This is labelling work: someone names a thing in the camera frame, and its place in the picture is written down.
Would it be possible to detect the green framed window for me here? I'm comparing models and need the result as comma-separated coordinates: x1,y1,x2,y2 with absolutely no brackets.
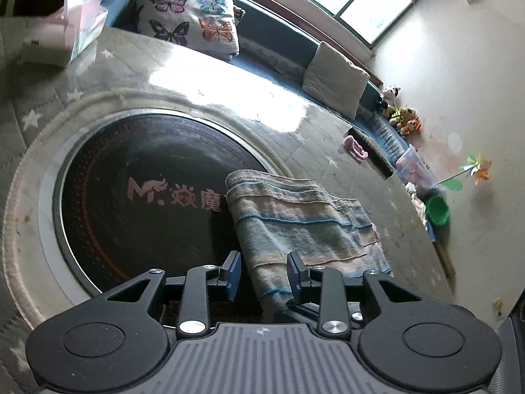
250,0,431,48

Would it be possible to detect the plain grey pillow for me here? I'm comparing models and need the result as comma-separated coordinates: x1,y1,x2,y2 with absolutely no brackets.
301,41,371,120

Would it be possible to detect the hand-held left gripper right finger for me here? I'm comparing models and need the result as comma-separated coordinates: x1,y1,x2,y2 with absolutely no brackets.
286,252,423,340

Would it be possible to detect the striped blue towel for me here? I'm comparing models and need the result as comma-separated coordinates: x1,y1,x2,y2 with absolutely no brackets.
225,169,393,310

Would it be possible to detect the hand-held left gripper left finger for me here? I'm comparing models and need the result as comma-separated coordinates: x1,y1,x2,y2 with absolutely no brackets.
106,250,242,340

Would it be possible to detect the black remote control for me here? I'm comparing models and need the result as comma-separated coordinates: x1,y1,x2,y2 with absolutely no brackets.
346,127,394,179

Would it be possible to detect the clear plastic storage box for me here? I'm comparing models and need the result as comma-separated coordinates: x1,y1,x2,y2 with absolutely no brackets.
396,145,439,191

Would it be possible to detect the round black built-in cooker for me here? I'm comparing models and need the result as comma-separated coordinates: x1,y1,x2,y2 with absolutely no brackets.
39,107,288,325

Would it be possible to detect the white crumpled cloth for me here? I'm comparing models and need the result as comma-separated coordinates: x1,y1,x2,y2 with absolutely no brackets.
406,181,429,222

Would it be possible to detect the black and white plush toy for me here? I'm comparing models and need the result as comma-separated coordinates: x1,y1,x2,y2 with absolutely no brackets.
378,85,400,109

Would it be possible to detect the pink tissue box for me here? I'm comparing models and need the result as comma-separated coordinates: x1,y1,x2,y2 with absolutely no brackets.
22,0,109,66

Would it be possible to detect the pink hair band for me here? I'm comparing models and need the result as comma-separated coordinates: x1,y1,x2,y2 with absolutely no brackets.
344,135,370,162

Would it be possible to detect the butterfly print pillow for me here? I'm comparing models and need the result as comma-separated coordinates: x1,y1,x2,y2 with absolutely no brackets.
135,0,241,62

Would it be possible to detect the colourful pinwheel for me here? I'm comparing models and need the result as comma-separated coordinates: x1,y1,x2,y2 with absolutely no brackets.
435,154,493,191

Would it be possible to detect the blue sofa bench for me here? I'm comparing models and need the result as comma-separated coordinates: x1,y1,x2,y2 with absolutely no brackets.
84,0,411,161

